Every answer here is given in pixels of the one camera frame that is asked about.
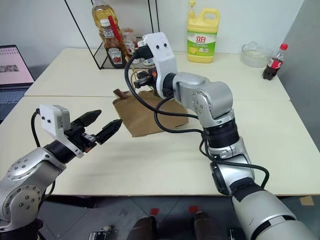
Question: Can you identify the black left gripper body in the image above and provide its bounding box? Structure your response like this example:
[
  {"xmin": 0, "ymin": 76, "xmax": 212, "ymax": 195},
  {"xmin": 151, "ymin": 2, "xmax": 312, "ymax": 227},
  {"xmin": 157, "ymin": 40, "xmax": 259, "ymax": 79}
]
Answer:
[{"xmin": 64, "ymin": 121, "xmax": 98, "ymax": 153}]

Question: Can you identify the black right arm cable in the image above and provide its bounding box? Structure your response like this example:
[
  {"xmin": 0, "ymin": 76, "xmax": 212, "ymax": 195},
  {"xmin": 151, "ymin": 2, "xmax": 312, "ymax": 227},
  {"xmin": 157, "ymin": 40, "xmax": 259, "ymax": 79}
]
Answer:
[{"xmin": 124, "ymin": 53, "xmax": 270, "ymax": 189}]

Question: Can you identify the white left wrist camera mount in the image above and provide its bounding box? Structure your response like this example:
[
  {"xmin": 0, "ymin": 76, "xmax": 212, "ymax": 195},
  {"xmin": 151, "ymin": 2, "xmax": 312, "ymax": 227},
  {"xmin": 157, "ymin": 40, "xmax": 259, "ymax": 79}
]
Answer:
[{"xmin": 39, "ymin": 104, "xmax": 85, "ymax": 159}]

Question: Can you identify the yellow dish detergent bottle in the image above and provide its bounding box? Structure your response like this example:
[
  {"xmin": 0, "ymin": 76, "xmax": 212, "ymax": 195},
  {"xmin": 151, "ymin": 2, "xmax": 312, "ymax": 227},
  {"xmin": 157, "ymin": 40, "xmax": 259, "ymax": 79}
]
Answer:
[{"xmin": 186, "ymin": 0, "xmax": 221, "ymax": 64}]

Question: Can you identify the brown paper bag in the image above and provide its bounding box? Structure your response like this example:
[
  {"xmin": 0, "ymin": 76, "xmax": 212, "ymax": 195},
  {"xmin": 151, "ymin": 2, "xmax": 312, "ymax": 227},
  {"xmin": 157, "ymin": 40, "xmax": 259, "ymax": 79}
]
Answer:
[{"xmin": 112, "ymin": 69, "xmax": 190, "ymax": 138}]

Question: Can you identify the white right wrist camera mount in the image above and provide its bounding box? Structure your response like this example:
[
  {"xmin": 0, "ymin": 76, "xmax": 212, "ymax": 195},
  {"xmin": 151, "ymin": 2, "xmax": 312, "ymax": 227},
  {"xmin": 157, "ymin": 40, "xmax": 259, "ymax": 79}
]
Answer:
[{"xmin": 142, "ymin": 32, "xmax": 179, "ymax": 100}]

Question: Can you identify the small cola bottle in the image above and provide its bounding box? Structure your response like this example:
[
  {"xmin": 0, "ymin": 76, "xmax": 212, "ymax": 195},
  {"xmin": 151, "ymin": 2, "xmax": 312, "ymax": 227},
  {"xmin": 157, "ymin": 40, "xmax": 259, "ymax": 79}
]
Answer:
[{"xmin": 261, "ymin": 42, "xmax": 289, "ymax": 81}]

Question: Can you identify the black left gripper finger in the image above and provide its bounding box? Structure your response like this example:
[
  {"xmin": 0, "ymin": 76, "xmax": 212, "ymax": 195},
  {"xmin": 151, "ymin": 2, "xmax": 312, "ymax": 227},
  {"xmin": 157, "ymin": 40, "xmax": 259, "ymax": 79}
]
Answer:
[
  {"xmin": 94, "ymin": 118, "xmax": 123, "ymax": 146},
  {"xmin": 71, "ymin": 108, "xmax": 103, "ymax": 129}
]

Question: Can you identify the clear cooking oil bottle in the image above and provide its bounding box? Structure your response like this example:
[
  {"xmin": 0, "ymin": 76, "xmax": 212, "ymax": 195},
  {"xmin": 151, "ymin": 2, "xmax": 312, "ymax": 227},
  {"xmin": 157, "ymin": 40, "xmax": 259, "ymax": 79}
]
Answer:
[{"xmin": 91, "ymin": 0, "xmax": 126, "ymax": 48}]

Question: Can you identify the tall glass ketchup bottle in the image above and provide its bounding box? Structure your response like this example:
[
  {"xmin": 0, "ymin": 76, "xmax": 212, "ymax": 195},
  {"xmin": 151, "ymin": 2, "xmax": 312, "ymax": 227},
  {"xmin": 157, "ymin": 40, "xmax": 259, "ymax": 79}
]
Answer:
[{"xmin": 99, "ymin": 18, "xmax": 127, "ymax": 69}]

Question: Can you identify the clear plastic bowl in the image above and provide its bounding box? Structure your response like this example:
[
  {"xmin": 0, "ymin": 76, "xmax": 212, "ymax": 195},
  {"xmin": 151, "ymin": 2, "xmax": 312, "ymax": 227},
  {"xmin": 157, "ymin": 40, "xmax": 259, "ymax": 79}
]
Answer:
[{"xmin": 240, "ymin": 40, "xmax": 274, "ymax": 69}]

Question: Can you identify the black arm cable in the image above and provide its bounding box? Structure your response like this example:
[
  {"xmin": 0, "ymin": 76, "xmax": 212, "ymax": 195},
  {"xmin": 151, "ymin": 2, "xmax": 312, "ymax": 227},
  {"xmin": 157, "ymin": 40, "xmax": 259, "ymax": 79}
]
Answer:
[
  {"xmin": 124, "ymin": 53, "xmax": 270, "ymax": 189},
  {"xmin": 30, "ymin": 109, "xmax": 56, "ymax": 201}
]

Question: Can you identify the black wire rack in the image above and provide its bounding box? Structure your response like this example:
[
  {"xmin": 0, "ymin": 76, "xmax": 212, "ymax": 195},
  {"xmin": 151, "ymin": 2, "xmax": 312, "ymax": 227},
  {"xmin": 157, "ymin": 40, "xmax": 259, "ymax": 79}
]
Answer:
[{"xmin": 64, "ymin": 0, "xmax": 161, "ymax": 71}]

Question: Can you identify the brown tape piece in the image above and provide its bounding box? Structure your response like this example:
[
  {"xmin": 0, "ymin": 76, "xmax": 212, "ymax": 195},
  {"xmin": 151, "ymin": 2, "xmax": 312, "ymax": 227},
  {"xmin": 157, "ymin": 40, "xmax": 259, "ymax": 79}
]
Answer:
[{"xmin": 299, "ymin": 195, "xmax": 315, "ymax": 206}]

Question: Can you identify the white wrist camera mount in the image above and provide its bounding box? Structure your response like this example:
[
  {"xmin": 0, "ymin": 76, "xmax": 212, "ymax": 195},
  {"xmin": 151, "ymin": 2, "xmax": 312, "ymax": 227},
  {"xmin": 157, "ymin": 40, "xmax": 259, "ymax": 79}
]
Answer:
[
  {"xmin": 142, "ymin": 32, "xmax": 179, "ymax": 100},
  {"xmin": 39, "ymin": 104, "xmax": 85, "ymax": 159}
]

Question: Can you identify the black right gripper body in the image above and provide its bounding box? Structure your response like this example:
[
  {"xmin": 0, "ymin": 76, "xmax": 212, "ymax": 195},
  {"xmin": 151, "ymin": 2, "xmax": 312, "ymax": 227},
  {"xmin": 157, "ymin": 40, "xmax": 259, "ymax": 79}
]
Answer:
[{"xmin": 148, "ymin": 68, "xmax": 159, "ymax": 88}]

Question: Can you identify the small plastic ketchup bottle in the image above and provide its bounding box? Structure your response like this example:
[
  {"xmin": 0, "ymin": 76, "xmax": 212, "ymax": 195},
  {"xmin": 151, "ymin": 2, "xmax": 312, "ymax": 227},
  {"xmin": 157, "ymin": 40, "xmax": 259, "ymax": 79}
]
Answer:
[{"xmin": 121, "ymin": 27, "xmax": 138, "ymax": 57}]

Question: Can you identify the open laptop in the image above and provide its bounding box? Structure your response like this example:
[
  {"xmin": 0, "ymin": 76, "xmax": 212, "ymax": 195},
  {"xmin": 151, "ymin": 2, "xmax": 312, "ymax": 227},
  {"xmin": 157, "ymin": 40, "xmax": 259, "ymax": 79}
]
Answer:
[{"xmin": 0, "ymin": 44, "xmax": 35, "ymax": 124}]

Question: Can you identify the dark rounded shape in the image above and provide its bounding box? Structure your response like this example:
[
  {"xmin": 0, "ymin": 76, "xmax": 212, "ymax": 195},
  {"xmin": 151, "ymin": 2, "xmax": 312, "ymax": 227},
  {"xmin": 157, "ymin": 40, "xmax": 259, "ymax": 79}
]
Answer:
[
  {"xmin": 193, "ymin": 210, "xmax": 216, "ymax": 240},
  {"xmin": 130, "ymin": 215, "xmax": 159, "ymax": 240}
]

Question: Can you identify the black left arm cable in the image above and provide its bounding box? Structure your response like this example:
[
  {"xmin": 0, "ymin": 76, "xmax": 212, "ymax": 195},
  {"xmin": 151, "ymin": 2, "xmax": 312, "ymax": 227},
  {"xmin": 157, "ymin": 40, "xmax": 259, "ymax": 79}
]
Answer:
[{"xmin": 30, "ymin": 109, "xmax": 56, "ymax": 201}]

